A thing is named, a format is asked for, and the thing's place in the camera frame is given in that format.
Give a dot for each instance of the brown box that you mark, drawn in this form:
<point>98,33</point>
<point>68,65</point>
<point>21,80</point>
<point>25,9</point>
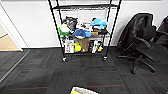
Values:
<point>85,45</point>

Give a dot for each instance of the small yellow item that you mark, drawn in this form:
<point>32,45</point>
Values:
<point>77,47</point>

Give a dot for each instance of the white and black item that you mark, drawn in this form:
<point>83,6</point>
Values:
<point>96,47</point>

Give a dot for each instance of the blue cloth bag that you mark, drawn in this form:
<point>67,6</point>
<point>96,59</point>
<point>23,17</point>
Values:
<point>81,33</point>

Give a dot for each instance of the white printed box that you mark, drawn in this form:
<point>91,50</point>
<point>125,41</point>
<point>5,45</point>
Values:
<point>69,46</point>

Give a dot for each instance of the green and white toy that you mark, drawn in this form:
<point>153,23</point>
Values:
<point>63,30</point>

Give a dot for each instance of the blue plush toy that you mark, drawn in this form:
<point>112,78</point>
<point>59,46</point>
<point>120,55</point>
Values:
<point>99,23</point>

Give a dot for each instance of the black office chair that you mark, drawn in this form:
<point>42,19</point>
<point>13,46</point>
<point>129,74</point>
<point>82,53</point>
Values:
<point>143,40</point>

